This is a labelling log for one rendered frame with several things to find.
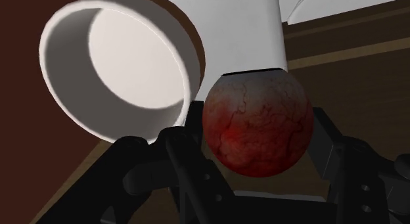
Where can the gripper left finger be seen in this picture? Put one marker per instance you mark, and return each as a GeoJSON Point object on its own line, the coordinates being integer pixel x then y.
{"type": "Point", "coordinates": [179, 172]}

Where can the white round cup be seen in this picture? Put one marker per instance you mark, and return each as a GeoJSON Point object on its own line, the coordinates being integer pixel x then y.
{"type": "Point", "coordinates": [83, 95]}

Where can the red veined white ball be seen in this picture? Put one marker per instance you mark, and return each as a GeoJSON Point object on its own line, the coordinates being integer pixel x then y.
{"type": "Point", "coordinates": [258, 124]}

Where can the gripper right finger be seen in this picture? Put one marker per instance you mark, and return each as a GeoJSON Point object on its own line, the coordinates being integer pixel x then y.
{"type": "Point", "coordinates": [355, 178]}

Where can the brown wooden table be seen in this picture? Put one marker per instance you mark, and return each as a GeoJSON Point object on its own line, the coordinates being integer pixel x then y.
{"type": "Point", "coordinates": [355, 92]}

